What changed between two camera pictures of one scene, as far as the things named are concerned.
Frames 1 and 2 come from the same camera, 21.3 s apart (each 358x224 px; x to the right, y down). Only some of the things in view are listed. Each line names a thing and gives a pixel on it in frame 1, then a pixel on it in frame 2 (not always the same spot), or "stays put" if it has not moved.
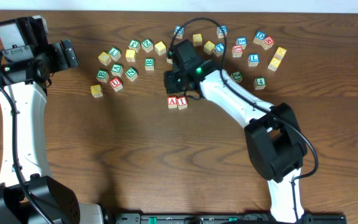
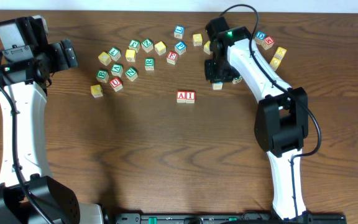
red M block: x=268 y=43 stays put
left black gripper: x=61 y=63 stays put
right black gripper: x=171 y=88 to x=211 y=75
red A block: x=172 y=102 to x=181 y=96
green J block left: x=135 y=45 stays put
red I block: x=182 y=102 to x=190 y=97
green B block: x=102 y=75 stays put
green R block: x=150 y=63 stays put
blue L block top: x=179 y=31 stays put
